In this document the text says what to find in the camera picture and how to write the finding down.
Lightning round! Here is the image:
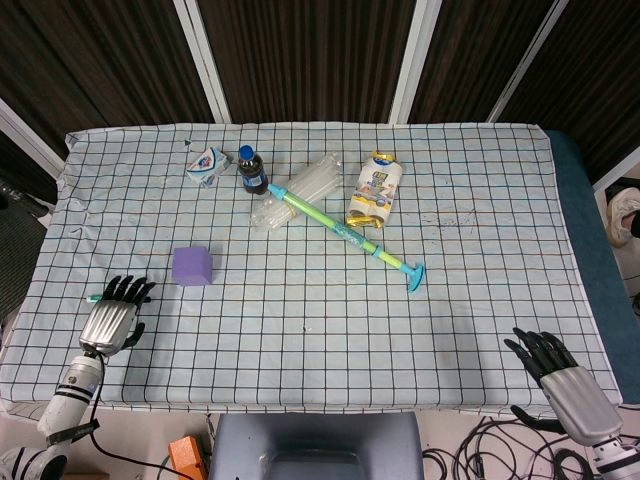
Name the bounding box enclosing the dark slatted partition panel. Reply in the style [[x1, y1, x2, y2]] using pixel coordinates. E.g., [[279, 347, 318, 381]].
[[0, 0, 231, 166], [407, 0, 556, 124], [497, 0, 640, 184], [197, 0, 416, 124]]

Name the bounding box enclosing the clear air cushion packaging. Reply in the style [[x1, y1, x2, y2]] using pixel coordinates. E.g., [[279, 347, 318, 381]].
[[249, 153, 345, 234]]

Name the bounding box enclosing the black floor cable bundle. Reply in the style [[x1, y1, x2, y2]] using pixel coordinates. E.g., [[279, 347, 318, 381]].
[[422, 414, 601, 480]]

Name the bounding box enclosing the cola bottle with blue cap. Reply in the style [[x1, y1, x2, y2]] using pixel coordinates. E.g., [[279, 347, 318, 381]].
[[236, 144, 270, 196]]

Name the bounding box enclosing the white sneaker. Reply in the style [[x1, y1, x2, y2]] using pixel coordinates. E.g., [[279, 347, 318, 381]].
[[606, 187, 640, 247]]

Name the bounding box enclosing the green blue toy water pump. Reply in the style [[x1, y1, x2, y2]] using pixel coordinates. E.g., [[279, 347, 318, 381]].
[[267, 183, 428, 295]]

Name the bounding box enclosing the teal padded table edge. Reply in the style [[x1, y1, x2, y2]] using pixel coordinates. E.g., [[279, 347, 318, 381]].
[[543, 129, 640, 405]]

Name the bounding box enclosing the blue white tissue pack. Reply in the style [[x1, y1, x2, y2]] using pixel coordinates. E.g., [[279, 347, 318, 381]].
[[186, 145, 235, 189]]

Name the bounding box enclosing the grey robot base cover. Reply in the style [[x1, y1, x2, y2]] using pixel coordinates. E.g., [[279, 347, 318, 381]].
[[207, 412, 425, 480]]

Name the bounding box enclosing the blue checked tablecloth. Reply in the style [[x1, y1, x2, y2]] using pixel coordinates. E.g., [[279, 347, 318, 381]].
[[0, 121, 624, 416]]

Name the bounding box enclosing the white gold snack bag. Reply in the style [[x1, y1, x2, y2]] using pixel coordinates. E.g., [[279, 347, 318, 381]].
[[345, 149, 404, 230]]

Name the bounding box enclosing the orange box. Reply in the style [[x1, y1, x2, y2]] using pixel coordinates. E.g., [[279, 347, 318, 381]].
[[167, 435, 209, 480]]

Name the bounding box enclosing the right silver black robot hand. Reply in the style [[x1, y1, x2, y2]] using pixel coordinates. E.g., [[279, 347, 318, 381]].
[[503, 327, 624, 446]]

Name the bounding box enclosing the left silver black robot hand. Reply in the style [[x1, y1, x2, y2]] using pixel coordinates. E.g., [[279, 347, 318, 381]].
[[78, 274, 156, 357]]

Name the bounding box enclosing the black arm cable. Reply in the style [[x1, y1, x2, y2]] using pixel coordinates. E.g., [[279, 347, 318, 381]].
[[87, 352, 174, 476]]

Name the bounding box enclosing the purple foam cube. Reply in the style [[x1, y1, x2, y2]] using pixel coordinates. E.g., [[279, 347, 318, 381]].
[[171, 244, 213, 288]]

